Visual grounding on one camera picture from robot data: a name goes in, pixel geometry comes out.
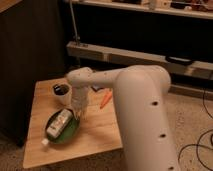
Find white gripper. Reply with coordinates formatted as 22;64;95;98
71;87;89;120

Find green ceramic bowl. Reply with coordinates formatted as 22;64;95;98
44;109;80;144

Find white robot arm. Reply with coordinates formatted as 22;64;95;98
66;65;181;171

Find white plastic bottle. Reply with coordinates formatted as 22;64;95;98
46;109;73;139

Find wooden table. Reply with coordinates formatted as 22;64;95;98
23;78;122;168

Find white cup with dark contents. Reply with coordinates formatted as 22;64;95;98
53;84;71;105

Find orange carrot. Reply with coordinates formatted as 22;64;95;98
100;91;112;109

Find dark cabinet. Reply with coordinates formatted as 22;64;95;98
0;0;65;146

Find metal pole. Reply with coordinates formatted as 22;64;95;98
69;0;81;46

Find wooden shelf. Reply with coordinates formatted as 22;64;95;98
63;0;213;20

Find black handle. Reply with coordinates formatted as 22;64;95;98
165;56;195;66

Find grey metal rail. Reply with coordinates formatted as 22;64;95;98
67;41;213;80

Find black cables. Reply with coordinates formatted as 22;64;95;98
177;79;213;164

